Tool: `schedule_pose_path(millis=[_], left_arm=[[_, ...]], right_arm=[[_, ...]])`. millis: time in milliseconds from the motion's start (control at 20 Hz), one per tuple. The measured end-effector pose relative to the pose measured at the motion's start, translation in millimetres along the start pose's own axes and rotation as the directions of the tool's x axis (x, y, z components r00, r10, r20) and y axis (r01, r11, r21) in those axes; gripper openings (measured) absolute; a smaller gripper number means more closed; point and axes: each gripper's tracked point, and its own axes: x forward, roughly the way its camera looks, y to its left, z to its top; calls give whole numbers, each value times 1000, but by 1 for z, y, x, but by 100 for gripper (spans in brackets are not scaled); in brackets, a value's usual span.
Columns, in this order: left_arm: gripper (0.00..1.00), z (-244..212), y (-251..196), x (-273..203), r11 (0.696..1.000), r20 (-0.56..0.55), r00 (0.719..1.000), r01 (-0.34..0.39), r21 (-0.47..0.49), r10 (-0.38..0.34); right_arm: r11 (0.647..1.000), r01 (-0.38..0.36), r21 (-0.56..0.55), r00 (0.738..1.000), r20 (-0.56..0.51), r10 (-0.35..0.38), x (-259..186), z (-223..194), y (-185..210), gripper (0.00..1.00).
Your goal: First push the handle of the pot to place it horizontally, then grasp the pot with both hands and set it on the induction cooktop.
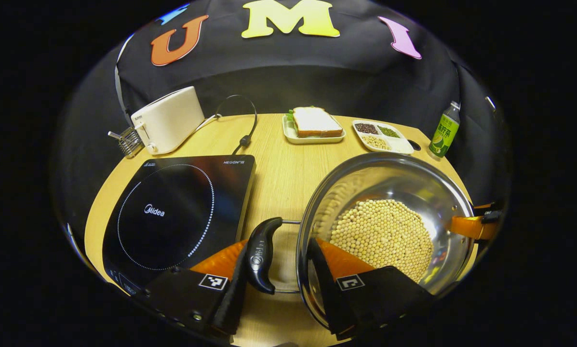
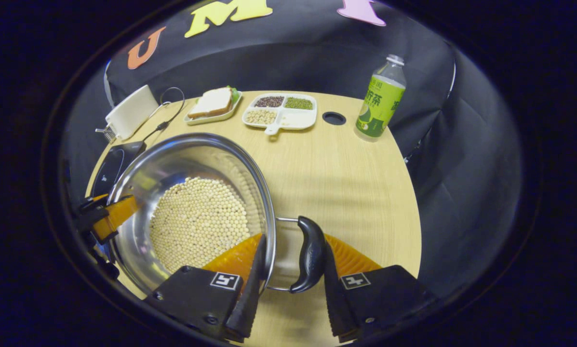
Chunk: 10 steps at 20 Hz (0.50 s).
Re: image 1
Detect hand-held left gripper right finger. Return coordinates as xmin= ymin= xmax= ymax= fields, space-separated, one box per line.
xmin=307 ymin=237 xmax=436 ymax=340

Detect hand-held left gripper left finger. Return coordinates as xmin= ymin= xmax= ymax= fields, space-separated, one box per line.
xmin=141 ymin=240 xmax=250 ymax=344

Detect pile of soybeans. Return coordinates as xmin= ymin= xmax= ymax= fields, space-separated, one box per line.
xmin=329 ymin=199 xmax=434 ymax=284

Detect stainless steel pot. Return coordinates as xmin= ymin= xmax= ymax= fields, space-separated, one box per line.
xmin=246 ymin=153 xmax=477 ymax=333

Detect black induction cooktop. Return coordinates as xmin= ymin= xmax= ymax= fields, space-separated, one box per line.
xmin=102 ymin=154 xmax=256 ymax=295

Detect green drink bottle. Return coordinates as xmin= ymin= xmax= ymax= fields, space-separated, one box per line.
xmin=427 ymin=101 xmax=461 ymax=160

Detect white divided dish with beans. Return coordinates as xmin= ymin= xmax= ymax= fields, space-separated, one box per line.
xmin=352 ymin=119 xmax=415 ymax=155

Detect white rectangular plate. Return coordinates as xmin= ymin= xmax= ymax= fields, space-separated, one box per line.
xmin=282 ymin=114 xmax=347 ymax=145

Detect white bread sandwich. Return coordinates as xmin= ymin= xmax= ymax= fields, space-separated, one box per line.
xmin=287 ymin=106 xmax=344 ymax=138

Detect white toaster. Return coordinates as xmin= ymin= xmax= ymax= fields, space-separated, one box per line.
xmin=131 ymin=86 xmax=205 ymax=155

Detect white toaster cord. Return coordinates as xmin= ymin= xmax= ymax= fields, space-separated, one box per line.
xmin=194 ymin=114 xmax=221 ymax=133

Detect black power cord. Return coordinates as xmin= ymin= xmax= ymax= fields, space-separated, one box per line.
xmin=215 ymin=94 xmax=258 ymax=156

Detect small wire basket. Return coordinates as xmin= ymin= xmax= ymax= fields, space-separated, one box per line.
xmin=107 ymin=126 xmax=144 ymax=159

